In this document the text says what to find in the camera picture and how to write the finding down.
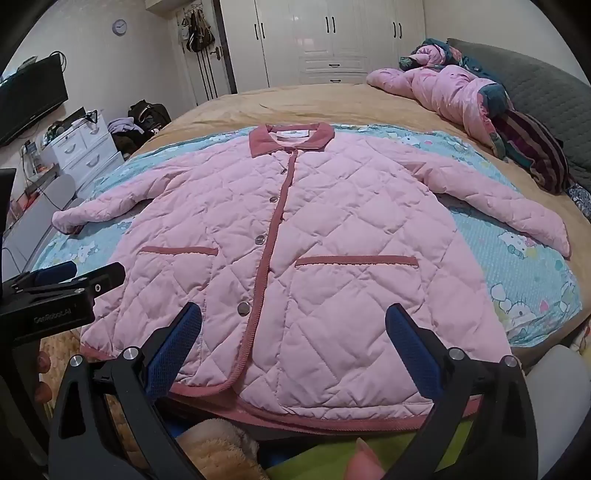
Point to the grey quilted headboard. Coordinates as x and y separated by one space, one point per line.
545 92

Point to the hanging bags on door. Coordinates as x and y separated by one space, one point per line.
196 30

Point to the crumpled pink duvet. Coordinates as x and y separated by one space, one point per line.
443 92

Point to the white room door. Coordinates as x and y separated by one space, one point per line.
221 69

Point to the bed with tan sheet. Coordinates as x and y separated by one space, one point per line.
300 104

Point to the light blue cartoon printed blanket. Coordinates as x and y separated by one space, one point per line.
508 258

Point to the purple clothes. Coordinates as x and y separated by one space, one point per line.
121 125

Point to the person's right hand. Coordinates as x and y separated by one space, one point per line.
364 464

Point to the white drawer cabinet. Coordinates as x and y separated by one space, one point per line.
87 147

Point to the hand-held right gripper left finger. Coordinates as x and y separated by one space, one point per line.
178 346

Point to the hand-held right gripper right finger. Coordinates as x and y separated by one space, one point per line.
415 355

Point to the black flat television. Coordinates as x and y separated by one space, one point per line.
27 101

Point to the yellow green cloth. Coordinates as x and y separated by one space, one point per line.
323 454

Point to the striped pillow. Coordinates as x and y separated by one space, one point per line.
540 147

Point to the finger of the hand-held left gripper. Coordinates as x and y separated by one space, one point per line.
106 277
55 272

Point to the fuzzy beige garment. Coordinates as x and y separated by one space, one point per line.
212 447

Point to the white wardrobe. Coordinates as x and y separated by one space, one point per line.
295 37

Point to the round wall clock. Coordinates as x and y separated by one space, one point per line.
120 27

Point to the black bag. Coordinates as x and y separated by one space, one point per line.
150 115

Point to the pink quilted jacket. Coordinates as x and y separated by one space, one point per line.
323 221

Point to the dark floral cloth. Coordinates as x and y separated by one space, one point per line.
579 198

